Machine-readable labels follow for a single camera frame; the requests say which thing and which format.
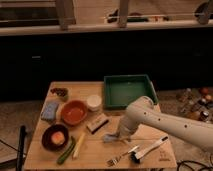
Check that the light blue towel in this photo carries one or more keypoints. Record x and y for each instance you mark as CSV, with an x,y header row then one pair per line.
x,y
115,137

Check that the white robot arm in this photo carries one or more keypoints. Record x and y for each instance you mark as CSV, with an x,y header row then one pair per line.
x,y
142,111

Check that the green plastic tray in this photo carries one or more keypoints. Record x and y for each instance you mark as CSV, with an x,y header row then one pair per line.
x,y
121,90

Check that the white cup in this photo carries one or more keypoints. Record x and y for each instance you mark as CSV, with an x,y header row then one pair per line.
x,y
94,102

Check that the wooden black eraser block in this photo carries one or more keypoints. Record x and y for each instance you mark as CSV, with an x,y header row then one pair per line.
x,y
97,123

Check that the orange bowl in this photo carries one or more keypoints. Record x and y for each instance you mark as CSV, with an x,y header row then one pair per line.
x,y
74,112

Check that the small bowl with dark food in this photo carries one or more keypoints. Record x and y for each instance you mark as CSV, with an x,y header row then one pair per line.
x,y
62,93

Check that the wooden table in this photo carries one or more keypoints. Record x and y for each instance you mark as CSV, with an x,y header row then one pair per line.
x,y
94,154

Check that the blue sponge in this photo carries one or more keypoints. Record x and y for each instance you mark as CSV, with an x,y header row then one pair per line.
x,y
49,111

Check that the yellow orange toy food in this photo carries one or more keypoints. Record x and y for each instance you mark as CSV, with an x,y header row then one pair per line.
x,y
58,138

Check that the pale yellow toy stick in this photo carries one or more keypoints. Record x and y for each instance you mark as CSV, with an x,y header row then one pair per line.
x,y
78,145

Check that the dark brown bowl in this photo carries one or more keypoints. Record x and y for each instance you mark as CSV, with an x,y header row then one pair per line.
x,y
46,137

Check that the silver fork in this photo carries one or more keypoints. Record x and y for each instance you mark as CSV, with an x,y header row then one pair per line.
x,y
116,159

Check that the green toy cucumber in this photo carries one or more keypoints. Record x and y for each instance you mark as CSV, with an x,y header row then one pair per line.
x,y
67,152

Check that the bottles cluster on floor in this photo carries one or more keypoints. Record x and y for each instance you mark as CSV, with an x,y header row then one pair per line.
x,y
197,107

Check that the black pole stand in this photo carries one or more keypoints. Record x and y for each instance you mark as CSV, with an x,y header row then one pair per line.
x,y
20,153

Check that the wooden railing shelf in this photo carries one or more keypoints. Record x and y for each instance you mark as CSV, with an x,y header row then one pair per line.
x,y
36,17

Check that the white handled black brush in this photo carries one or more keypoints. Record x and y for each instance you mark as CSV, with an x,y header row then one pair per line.
x,y
136,157

